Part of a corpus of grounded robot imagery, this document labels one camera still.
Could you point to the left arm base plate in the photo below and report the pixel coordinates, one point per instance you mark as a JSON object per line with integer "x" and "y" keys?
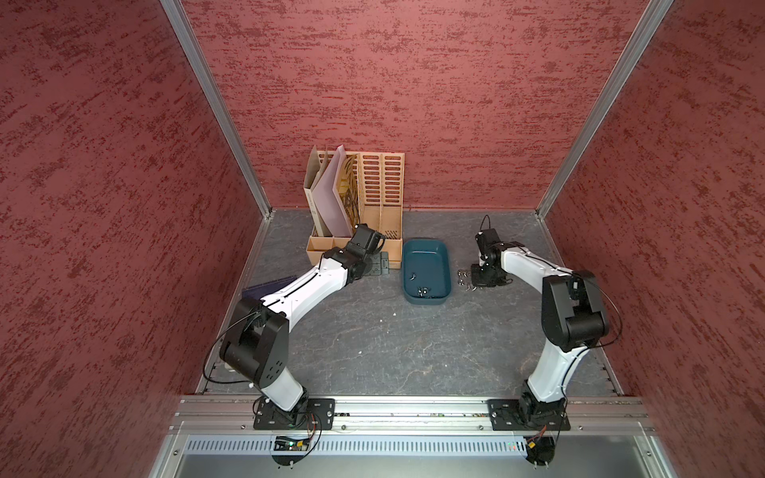
{"x": 308, "y": 415}

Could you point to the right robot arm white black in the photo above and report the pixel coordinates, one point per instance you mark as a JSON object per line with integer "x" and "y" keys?
{"x": 574, "y": 319}

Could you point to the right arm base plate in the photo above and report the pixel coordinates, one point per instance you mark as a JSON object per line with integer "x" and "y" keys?
{"x": 527, "y": 415}

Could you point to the brown cardboard folder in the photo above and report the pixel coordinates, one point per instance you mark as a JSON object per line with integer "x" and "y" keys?
{"x": 316, "y": 166}

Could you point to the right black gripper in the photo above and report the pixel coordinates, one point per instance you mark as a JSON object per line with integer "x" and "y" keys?
{"x": 478, "y": 281}

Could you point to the teal plastic storage tray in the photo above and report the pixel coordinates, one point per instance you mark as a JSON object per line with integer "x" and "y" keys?
{"x": 429, "y": 259}

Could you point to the pile of silver wing nuts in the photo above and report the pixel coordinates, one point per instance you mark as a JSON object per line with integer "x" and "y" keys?
{"x": 421, "y": 290}

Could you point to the pink paper folder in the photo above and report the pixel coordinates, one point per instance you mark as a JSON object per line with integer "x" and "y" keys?
{"x": 327, "y": 198}

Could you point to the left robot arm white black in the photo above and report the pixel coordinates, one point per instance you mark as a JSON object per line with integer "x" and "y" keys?
{"x": 256, "y": 343}

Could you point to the beige plastic file organizer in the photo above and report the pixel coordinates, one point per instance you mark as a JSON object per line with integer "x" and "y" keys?
{"x": 381, "y": 202}

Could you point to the aluminium front rail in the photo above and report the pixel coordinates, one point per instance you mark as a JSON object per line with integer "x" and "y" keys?
{"x": 420, "y": 415}

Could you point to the patterned gold black booklet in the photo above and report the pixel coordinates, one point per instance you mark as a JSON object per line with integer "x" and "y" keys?
{"x": 348, "y": 192}

